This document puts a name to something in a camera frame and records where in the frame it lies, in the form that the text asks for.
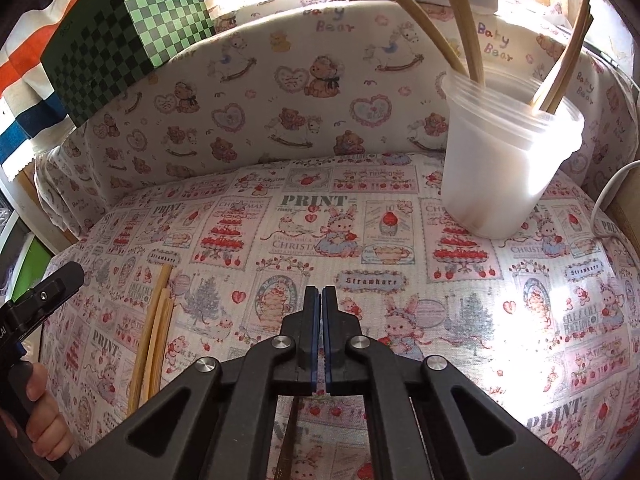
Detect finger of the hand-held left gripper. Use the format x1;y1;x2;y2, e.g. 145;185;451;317
10;262;86;321

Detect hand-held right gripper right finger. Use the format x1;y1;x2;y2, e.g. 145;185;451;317
322;285;583;480

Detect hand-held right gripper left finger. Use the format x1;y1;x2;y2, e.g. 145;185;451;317
59;285;321;480

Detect brown fork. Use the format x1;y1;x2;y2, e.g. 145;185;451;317
276;397;302;480

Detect wooden chopstick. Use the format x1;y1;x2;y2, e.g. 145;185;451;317
542;10;597;113
434;0;486;83
140;302;167;403
357;0;466;73
530;0;592;108
147;297;176;403
127;264;174;416

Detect translucent plastic cup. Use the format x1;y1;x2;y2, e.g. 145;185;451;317
440;67;586;240

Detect person's left hand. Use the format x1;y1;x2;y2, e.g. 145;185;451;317
24;363;74;462

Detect green storage bin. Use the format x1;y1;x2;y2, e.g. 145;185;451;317
7;237;53;306

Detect strawberry print tablecloth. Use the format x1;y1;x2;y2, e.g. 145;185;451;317
40;152;640;480

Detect bear print cloth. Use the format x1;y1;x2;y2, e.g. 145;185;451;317
34;0;631;256

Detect striped curtain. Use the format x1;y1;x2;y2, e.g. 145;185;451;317
0;0;226;183

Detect green checkered box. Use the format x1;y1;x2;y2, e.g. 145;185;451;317
40;0;217;128

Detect white cable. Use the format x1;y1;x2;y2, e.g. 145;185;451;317
591;160;640;241

